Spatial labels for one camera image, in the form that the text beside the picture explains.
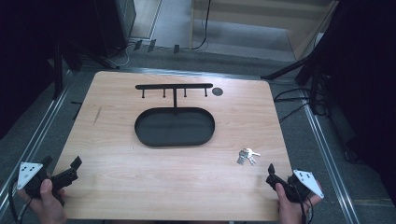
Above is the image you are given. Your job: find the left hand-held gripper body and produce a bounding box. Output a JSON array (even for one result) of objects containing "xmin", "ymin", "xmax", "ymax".
[{"xmin": 16, "ymin": 161, "xmax": 79, "ymax": 200}]

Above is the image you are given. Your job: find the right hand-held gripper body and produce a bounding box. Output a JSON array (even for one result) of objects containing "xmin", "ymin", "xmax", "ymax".
[{"xmin": 265, "ymin": 169, "xmax": 325, "ymax": 203}]

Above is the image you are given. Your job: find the person's right hand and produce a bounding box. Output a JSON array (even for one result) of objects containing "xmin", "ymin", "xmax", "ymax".
[{"xmin": 275, "ymin": 182, "xmax": 324, "ymax": 224}]

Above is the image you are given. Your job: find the person's left hand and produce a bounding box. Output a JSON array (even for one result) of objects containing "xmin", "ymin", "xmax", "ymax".
[{"xmin": 16, "ymin": 178, "xmax": 68, "ymax": 224}]

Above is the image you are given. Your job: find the bunch of silver keys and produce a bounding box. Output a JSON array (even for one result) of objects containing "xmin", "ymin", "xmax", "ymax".
[{"xmin": 236, "ymin": 147, "xmax": 262, "ymax": 166}]

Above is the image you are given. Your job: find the black metal stand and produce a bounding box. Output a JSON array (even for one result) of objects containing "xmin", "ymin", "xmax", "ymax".
[{"xmin": 261, "ymin": 46, "xmax": 331, "ymax": 116}]

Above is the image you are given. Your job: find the dark curtain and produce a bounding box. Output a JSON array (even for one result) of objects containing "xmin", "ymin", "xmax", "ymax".
[
  {"xmin": 311, "ymin": 0, "xmax": 396, "ymax": 206},
  {"xmin": 0, "ymin": 0, "xmax": 104, "ymax": 140}
]

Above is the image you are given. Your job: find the black key rack with tray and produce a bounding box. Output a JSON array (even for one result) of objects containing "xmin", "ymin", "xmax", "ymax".
[{"xmin": 134, "ymin": 82, "xmax": 217, "ymax": 148}]

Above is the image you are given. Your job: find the black cabinet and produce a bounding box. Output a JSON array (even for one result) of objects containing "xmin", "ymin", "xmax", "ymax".
[{"xmin": 92, "ymin": 0, "xmax": 137, "ymax": 59}]

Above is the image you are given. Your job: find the light wooden furniture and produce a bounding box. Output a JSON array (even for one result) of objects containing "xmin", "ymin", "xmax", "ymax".
[{"xmin": 189, "ymin": 0, "xmax": 340, "ymax": 62}]

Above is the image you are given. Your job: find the metal floor rail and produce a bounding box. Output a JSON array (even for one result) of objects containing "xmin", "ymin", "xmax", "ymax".
[
  {"xmin": 298, "ymin": 88, "xmax": 361, "ymax": 224},
  {"xmin": 0, "ymin": 69, "xmax": 74, "ymax": 216},
  {"xmin": 122, "ymin": 66, "xmax": 302, "ymax": 84}
]

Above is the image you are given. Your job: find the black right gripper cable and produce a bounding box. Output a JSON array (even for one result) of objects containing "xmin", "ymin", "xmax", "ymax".
[{"xmin": 291, "ymin": 181, "xmax": 315, "ymax": 224}]

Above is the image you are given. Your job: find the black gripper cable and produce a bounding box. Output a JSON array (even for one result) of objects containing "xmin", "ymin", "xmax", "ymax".
[
  {"xmin": 7, "ymin": 177, "xmax": 34, "ymax": 224},
  {"xmin": 291, "ymin": 181, "xmax": 315, "ymax": 224}
]

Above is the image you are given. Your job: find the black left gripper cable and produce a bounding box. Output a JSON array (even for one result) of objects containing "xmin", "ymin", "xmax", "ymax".
[{"xmin": 7, "ymin": 177, "xmax": 34, "ymax": 224}]

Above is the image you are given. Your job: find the black floor cable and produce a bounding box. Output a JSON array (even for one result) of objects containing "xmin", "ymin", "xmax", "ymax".
[
  {"xmin": 278, "ymin": 102, "xmax": 311, "ymax": 123},
  {"xmin": 273, "ymin": 88, "xmax": 312, "ymax": 103}
]

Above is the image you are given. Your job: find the white floor cable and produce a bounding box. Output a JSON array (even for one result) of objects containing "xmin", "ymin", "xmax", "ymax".
[{"xmin": 104, "ymin": 42, "xmax": 138, "ymax": 68}]

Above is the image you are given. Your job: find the thin black hanging cable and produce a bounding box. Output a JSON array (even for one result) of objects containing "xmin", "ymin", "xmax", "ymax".
[{"xmin": 191, "ymin": 0, "xmax": 213, "ymax": 51}]

